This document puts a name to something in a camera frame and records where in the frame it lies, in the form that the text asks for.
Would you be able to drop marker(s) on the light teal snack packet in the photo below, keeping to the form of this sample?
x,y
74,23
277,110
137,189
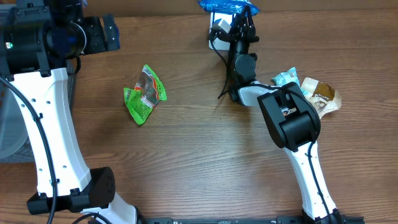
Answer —
x,y
286,77

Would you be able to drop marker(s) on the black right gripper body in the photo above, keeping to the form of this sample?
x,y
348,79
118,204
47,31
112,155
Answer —
x,y
243,38

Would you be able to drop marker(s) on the blue Oreo cookie pack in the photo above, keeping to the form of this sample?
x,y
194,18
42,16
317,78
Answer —
x,y
227,6

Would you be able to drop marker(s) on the white barcode scanner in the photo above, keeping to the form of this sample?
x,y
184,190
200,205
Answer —
x,y
220,45

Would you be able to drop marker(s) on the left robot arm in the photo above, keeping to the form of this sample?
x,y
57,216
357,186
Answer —
x,y
64,181

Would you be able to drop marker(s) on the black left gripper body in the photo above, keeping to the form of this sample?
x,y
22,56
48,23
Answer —
x,y
96,41

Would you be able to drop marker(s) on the brown paper bread bag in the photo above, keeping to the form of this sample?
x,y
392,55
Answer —
x,y
322,96

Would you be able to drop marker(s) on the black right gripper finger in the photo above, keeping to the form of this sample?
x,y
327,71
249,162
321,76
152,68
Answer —
x,y
249,24
238,19

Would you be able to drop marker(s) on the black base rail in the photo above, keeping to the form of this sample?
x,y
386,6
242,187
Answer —
x,y
279,220

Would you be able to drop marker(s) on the green snack packet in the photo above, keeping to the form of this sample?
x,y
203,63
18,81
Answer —
x,y
144,97

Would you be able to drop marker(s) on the grey plastic mesh basket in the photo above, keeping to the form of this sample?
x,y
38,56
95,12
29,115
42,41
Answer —
x,y
12,124

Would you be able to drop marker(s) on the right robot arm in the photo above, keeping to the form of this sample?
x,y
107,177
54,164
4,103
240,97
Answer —
x,y
292,121

